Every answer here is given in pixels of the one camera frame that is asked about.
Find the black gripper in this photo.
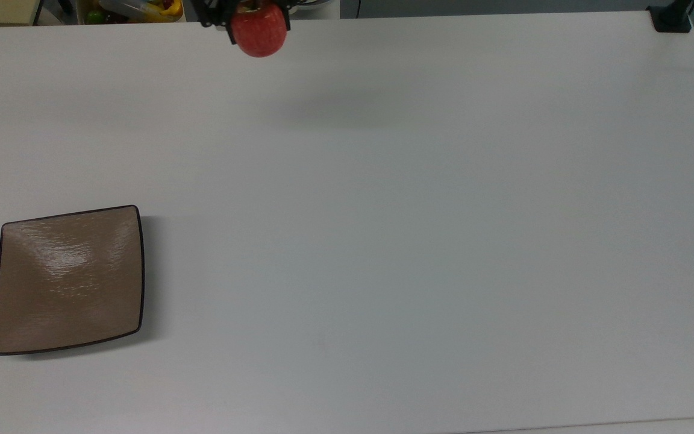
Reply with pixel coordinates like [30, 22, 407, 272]
[194, 0, 299, 46]

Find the red apple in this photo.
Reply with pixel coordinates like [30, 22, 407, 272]
[230, 3, 288, 58]

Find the brown square ceramic plate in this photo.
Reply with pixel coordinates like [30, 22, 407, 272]
[0, 205, 145, 356]

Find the clear bin of toy fruit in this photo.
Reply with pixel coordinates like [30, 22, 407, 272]
[78, 0, 186, 25]

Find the black table clamp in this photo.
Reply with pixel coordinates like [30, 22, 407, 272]
[647, 0, 694, 33]

